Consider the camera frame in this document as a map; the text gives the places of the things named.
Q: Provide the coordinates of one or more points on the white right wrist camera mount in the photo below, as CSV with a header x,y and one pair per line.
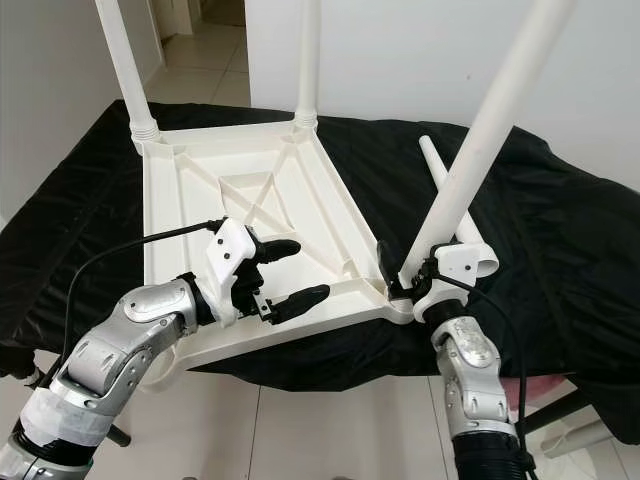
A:
x,y
460,260

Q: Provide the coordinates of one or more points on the white plastic pipe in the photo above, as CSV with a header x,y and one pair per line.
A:
x,y
585,438

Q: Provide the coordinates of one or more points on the white door frame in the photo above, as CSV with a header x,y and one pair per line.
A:
x,y
185,12

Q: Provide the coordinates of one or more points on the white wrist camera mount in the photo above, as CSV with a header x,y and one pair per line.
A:
x,y
460,260
230,255

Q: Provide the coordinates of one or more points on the white plastic table leg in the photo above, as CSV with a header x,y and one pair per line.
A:
x,y
125,60
440,170
308,60
490,130

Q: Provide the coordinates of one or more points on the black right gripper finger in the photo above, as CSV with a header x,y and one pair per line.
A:
x,y
388,262

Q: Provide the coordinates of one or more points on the white plastic table top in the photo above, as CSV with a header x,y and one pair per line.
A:
x,y
260,170

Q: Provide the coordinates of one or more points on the black table cloth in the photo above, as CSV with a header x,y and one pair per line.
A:
x,y
580,300

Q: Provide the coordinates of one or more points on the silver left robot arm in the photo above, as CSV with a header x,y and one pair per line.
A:
x,y
130,340

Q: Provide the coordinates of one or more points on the pink cushion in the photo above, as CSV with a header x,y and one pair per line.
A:
x,y
545,388

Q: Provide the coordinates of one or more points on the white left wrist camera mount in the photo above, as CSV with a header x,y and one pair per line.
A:
x,y
230,255

